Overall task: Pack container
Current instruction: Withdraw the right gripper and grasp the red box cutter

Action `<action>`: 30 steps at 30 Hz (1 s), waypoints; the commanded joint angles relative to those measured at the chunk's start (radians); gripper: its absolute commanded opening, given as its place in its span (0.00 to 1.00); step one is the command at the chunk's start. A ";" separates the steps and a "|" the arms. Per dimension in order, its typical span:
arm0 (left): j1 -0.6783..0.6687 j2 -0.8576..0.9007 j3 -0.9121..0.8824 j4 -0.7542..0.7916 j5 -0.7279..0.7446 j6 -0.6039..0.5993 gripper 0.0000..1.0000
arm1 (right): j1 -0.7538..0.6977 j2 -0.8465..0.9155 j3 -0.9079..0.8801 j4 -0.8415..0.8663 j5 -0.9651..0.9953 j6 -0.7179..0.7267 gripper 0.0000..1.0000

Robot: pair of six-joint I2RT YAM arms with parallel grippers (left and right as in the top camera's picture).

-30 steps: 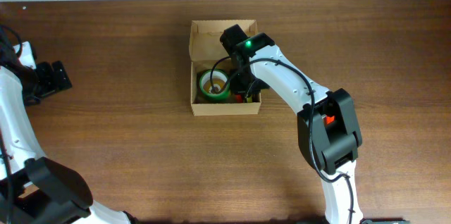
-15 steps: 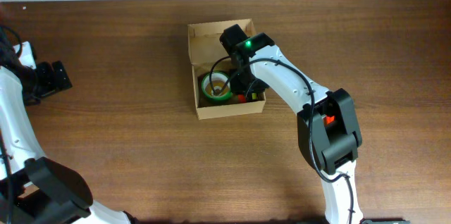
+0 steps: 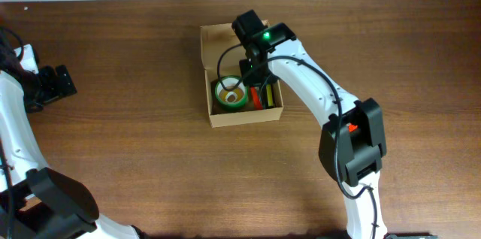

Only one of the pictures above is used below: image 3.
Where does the green tape roll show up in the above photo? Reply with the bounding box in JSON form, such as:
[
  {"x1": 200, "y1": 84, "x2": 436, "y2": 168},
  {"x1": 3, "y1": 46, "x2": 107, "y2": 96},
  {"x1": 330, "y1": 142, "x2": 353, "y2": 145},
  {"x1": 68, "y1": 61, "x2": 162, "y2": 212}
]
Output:
[{"x1": 214, "y1": 76, "x2": 248, "y2": 111}]

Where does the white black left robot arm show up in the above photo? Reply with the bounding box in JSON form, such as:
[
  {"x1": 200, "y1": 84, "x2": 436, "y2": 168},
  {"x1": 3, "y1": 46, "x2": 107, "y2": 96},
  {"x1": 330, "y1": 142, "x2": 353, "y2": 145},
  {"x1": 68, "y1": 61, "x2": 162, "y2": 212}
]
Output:
[{"x1": 1, "y1": 27, "x2": 147, "y2": 239}]

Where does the small yellow tape roll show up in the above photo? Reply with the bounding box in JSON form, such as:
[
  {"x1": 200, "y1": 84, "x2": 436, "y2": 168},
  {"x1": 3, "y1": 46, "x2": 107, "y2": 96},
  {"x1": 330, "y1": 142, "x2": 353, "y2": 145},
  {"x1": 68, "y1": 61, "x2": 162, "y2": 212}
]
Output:
[{"x1": 219, "y1": 88, "x2": 245, "y2": 104}]

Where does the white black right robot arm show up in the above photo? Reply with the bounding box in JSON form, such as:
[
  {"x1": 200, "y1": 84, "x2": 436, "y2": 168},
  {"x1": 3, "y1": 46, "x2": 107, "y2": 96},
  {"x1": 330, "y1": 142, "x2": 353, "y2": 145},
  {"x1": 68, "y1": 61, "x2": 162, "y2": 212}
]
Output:
[{"x1": 231, "y1": 10, "x2": 388, "y2": 238}]

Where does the yellow highlighter pen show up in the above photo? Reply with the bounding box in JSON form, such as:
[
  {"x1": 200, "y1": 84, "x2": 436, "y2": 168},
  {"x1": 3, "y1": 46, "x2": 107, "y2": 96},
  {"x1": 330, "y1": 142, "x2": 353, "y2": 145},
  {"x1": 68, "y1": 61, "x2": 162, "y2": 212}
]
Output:
[{"x1": 265, "y1": 84, "x2": 275, "y2": 108}]

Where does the cardboard box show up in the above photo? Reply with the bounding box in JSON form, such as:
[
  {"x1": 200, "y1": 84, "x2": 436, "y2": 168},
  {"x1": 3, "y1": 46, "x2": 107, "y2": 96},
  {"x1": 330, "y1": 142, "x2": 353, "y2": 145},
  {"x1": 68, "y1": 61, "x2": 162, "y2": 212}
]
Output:
[{"x1": 200, "y1": 23, "x2": 283, "y2": 128}]

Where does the red utility knife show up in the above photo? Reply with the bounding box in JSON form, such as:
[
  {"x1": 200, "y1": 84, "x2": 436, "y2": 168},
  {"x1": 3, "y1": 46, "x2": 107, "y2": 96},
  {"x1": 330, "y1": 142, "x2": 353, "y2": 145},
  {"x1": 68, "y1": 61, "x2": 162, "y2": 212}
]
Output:
[{"x1": 348, "y1": 124, "x2": 358, "y2": 132}]

